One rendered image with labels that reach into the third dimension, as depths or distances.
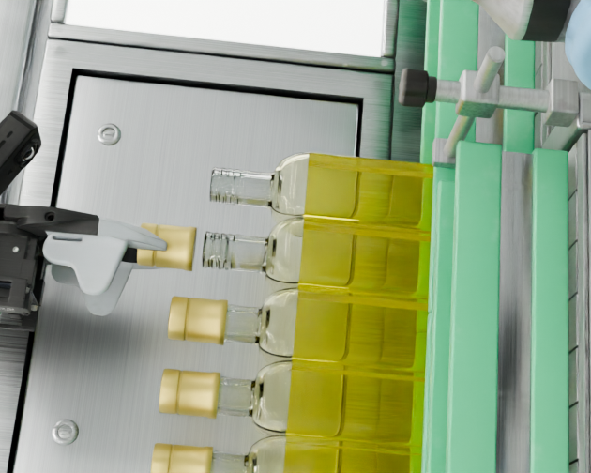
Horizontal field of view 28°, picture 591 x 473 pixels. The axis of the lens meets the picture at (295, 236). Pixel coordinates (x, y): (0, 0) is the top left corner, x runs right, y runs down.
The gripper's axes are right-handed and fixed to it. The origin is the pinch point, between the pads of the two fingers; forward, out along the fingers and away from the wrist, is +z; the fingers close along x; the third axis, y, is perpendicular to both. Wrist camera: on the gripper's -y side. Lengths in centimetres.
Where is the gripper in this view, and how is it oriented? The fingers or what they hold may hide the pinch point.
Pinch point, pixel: (152, 245)
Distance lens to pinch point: 94.3
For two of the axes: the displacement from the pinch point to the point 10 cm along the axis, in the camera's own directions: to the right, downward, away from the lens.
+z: 9.9, 1.0, 0.4
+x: 0.8, -3.3, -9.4
